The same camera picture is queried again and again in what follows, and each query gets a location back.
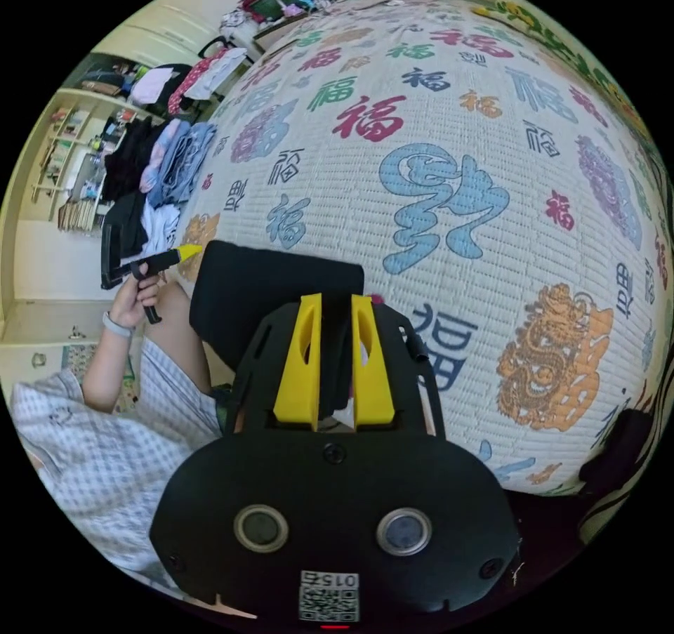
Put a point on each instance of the chair draped with clothes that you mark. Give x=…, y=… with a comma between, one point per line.
x=210, y=73

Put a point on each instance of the black t-shirt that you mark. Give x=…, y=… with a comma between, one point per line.
x=263, y=286

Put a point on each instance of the pile of clothes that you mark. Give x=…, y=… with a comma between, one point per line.
x=168, y=170

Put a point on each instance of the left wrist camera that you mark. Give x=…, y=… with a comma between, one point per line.
x=108, y=255

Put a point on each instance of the open wooden shelf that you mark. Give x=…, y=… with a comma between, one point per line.
x=73, y=160

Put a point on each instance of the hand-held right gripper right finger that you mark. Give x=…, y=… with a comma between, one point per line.
x=371, y=386

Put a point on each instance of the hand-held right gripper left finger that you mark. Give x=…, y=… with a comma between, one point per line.
x=300, y=381

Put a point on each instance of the person's left hand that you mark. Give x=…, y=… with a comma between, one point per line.
x=129, y=305

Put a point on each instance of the person's left forearm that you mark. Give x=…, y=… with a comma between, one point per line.
x=108, y=365

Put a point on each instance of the person's body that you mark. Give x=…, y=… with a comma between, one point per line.
x=105, y=465

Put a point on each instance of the cluttered desk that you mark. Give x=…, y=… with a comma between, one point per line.
x=279, y=2

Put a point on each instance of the bed with printed quilt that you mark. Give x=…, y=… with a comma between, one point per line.
x=474, y=286

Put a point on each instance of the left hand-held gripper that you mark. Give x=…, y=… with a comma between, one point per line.
x=158, y=261

